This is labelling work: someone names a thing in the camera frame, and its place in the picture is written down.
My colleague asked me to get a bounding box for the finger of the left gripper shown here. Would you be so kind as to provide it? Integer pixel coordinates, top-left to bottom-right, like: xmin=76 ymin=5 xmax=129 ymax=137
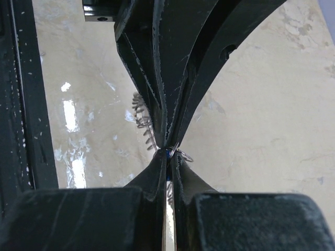
xmin=170 ymin=0 xmax=283 ymax=146

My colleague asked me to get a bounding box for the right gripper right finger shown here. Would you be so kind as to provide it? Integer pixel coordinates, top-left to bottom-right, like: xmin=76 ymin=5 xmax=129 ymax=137
xmin=170 ymin=153 xmax=334 ymax=250

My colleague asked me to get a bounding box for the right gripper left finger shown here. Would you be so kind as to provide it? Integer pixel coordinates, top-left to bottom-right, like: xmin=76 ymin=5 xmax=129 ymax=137
xmin=1 ymin=150 xmax=167 ymax=250

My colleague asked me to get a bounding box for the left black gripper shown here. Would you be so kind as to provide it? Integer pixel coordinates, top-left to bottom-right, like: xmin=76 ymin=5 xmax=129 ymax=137
xmin=82 ymin=0 xmax=217 ymax=148

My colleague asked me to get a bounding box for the metal disc with keyrings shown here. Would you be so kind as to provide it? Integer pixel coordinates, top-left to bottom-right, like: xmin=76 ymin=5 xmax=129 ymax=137
xmin=132 ymin=92 xmax=194 ymax=207

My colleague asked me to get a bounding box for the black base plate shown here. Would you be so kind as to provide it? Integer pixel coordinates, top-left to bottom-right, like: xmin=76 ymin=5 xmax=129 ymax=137
xmin=1 ymin=0 xmax=59 ymax=218

